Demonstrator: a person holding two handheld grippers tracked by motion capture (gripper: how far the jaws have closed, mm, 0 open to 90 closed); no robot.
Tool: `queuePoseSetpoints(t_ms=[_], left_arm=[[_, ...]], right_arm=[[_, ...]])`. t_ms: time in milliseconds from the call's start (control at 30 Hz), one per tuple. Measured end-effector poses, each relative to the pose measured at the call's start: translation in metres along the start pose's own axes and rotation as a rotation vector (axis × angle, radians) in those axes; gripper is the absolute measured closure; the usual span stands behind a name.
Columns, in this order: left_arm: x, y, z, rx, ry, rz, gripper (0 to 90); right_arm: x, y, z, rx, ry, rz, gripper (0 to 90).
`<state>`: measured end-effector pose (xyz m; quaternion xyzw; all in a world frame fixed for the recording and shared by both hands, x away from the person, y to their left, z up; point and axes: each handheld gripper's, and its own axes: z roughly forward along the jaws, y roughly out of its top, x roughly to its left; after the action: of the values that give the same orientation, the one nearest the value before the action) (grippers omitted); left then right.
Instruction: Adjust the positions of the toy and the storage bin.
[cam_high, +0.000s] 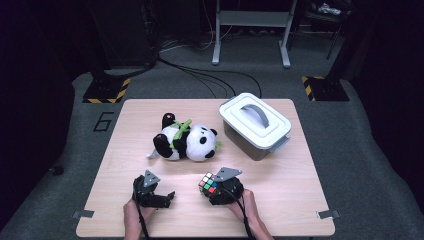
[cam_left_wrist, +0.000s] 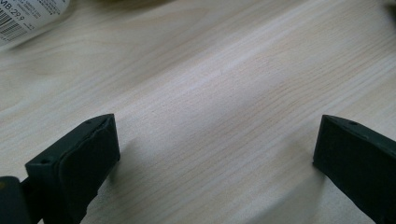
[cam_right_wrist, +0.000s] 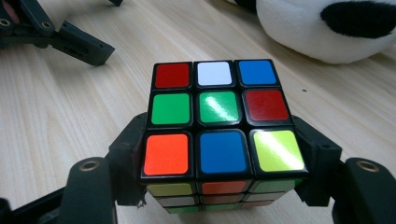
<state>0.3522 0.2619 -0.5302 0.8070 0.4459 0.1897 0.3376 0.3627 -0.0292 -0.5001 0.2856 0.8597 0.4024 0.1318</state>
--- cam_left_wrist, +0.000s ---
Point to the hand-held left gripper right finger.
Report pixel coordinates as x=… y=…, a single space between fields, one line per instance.
x=358 y=161

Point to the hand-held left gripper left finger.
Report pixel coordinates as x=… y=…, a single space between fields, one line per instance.
x=74 y=168

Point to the white barcode paper tag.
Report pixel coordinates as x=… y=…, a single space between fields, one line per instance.
x=28 y=15

